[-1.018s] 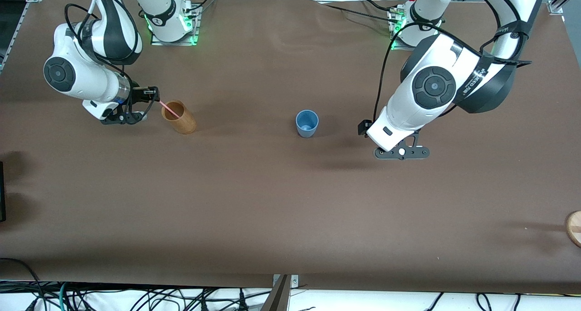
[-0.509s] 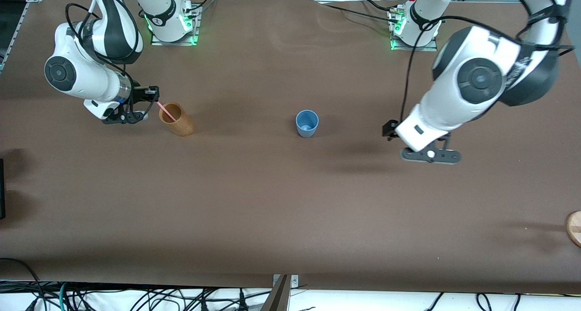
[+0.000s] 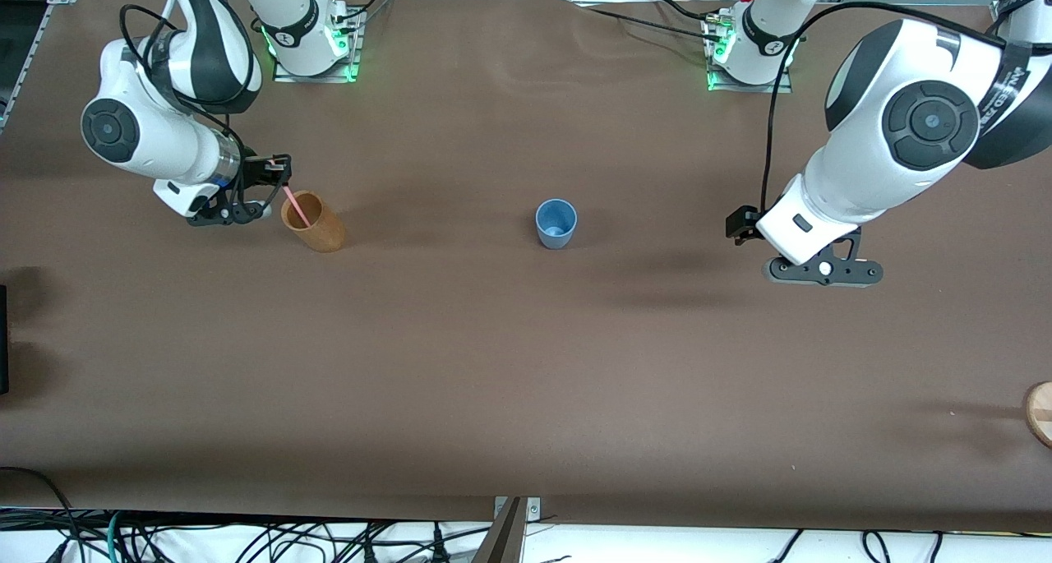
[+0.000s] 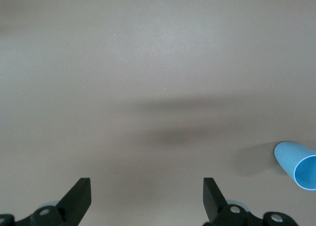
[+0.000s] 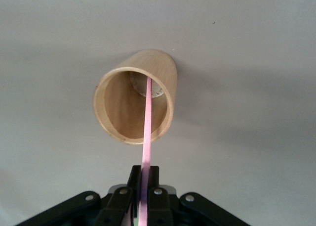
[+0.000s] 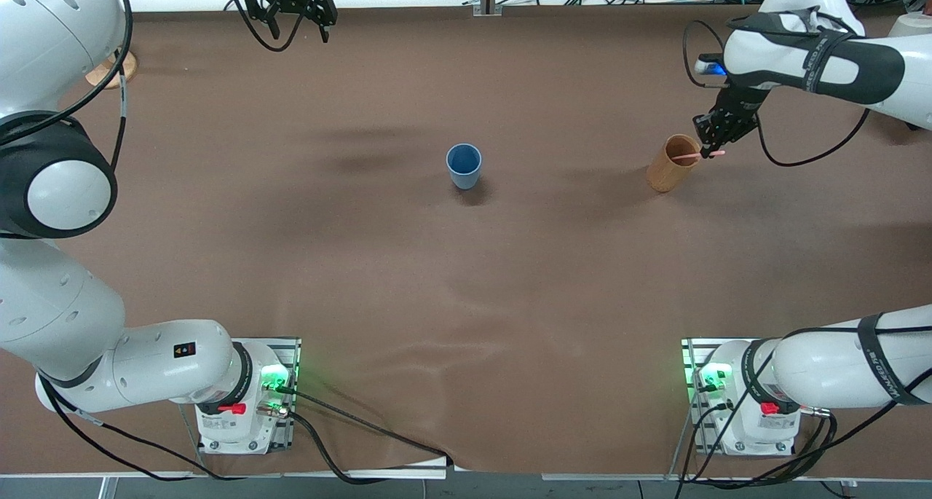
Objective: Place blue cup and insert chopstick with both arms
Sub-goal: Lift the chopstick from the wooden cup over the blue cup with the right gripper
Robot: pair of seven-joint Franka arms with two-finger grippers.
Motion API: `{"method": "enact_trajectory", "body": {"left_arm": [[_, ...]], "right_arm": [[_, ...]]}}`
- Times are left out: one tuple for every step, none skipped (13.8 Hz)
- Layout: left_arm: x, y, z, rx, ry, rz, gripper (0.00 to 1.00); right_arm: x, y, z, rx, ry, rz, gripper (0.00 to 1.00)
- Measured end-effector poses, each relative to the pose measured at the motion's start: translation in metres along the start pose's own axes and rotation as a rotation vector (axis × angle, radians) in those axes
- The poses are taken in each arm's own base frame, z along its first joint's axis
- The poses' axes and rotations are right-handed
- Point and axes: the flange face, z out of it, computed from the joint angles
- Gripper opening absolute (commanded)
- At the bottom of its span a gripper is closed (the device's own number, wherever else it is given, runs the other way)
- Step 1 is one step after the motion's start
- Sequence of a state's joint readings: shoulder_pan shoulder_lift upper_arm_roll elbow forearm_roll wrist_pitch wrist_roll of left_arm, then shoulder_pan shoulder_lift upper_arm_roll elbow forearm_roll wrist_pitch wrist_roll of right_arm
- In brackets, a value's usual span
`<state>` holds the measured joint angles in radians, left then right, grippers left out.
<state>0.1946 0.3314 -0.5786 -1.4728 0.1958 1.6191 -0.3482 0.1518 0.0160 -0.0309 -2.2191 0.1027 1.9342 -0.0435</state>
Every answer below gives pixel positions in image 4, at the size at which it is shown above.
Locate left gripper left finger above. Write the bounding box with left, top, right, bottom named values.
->
left=0, top=178, right=92, bottom=226

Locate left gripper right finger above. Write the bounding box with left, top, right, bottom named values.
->
left=203, top=177, right=298, bottom=226

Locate blue cup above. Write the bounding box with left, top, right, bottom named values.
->
left=273, top=140, right=316, bottom=190

